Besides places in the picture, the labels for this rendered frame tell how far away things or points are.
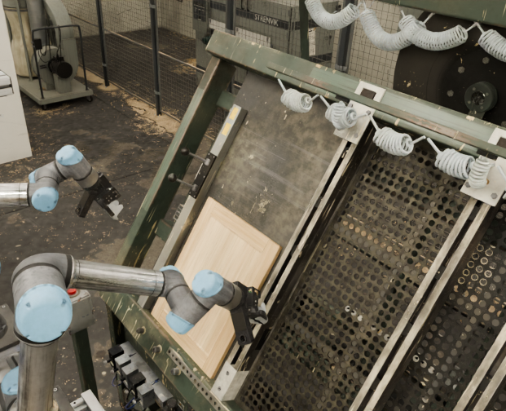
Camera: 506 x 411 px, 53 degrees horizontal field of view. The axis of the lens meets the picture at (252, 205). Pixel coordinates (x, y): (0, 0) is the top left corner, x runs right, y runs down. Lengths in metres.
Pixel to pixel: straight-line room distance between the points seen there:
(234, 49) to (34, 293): 1.33
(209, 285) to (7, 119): 4.48
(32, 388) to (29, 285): 0.28
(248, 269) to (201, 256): 0.26
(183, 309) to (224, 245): 0.65
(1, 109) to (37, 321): 4.48
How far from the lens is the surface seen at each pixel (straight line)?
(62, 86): 7.11
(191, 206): 2.15
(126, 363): 2.29
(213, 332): 2.02
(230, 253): 1.99
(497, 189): 1.47
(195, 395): 2.04
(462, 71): 2.10
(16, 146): 5.78
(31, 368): 1.38
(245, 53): 2.12
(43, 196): 1.73
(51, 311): 1.24
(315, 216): 1.72
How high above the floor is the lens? 2.44
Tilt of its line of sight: 31 degrees down
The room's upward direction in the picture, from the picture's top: 3 degrees clockwise
